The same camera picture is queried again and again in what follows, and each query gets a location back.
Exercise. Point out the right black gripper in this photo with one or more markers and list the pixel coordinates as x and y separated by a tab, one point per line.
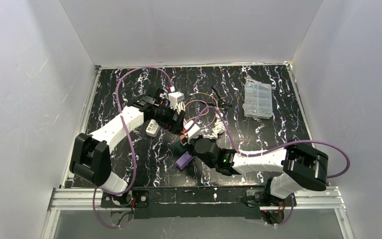
188	147

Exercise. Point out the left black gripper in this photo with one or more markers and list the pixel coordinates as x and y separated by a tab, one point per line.
178	121

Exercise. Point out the white tiger power strip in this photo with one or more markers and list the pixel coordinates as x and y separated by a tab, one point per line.
153	128

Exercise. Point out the purple power strip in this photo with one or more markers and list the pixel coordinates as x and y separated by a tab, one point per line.
184	160

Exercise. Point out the green power adapter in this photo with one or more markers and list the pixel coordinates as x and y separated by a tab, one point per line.
179	149

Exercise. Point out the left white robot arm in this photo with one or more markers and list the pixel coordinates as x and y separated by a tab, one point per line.
91	153

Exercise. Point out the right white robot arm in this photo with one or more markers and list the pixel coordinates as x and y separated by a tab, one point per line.
299	165

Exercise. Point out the black pliers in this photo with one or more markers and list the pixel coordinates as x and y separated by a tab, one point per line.
221	100

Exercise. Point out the clear plastic parts box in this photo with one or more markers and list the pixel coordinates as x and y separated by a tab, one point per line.
258	100

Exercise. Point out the white plug with cord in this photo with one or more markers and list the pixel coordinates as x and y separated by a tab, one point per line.
218	129

